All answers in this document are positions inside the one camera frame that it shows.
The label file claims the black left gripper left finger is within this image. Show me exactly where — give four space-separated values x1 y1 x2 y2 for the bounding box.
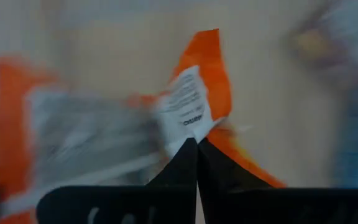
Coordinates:
35 138 198 224

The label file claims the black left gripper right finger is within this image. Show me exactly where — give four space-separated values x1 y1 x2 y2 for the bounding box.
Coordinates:
197 138 358 224

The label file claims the orange Maruchan noodle pack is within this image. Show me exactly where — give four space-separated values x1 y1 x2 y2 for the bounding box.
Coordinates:
153 27 288 189
0 55 170 224

